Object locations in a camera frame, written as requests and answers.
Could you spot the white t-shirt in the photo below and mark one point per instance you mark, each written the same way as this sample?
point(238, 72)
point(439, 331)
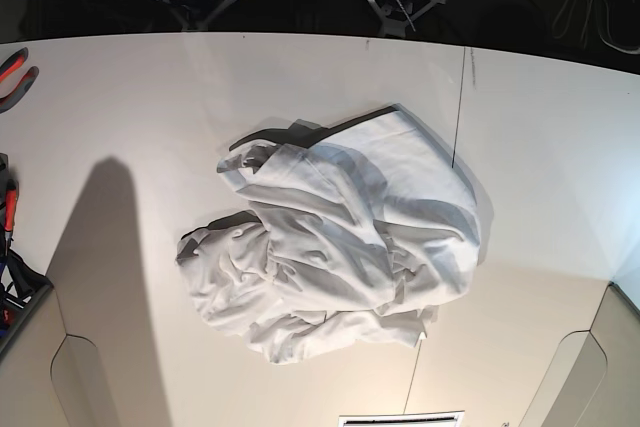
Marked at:
point(357, 232)

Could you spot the white vent grille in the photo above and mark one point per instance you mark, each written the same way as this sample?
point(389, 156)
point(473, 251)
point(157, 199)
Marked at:
point(440, 419)

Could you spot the dark tool bag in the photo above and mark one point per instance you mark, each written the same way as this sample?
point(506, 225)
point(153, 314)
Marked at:
point(22, 288)

